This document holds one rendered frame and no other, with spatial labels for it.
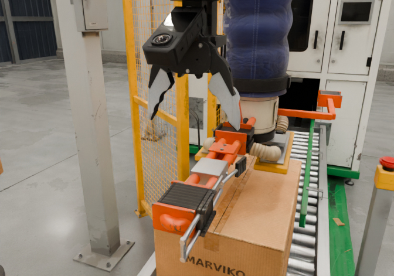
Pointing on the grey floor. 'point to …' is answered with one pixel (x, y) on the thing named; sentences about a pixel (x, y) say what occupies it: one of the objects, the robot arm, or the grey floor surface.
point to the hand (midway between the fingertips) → (190, 127)
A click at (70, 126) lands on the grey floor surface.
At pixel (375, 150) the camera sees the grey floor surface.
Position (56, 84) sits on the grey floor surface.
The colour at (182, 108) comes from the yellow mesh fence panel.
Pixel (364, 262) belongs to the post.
